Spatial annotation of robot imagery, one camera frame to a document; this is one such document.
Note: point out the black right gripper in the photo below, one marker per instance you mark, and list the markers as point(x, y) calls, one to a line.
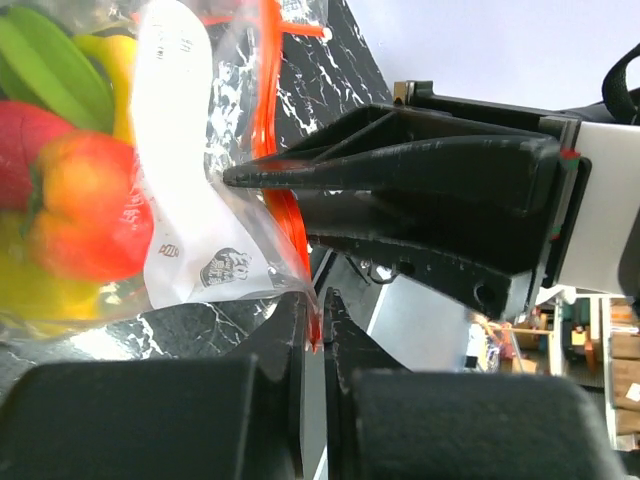
point(513, 157)

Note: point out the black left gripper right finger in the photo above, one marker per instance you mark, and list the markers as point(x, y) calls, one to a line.
point(387, 422)

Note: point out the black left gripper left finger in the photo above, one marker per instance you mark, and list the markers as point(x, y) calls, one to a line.
point(236, 416)

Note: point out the orange fake persimmon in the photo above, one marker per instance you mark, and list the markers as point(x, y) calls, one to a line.
point(87, 218)

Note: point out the clear orange-zip fruit bag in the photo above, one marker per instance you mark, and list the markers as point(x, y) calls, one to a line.
point(203, 99)

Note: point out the yellow fake banana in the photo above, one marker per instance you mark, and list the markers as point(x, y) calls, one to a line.
point(116, 54)

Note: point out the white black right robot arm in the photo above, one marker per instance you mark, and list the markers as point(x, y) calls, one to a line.
point(603, 251)

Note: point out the yellow fake starfruit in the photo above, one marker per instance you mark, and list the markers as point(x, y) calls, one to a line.
point(31, 294)

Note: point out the red fake fruit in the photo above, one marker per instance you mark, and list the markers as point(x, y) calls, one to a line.
point(25, 129)

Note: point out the green fake starfruit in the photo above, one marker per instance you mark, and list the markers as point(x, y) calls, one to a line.
point(38, 53)

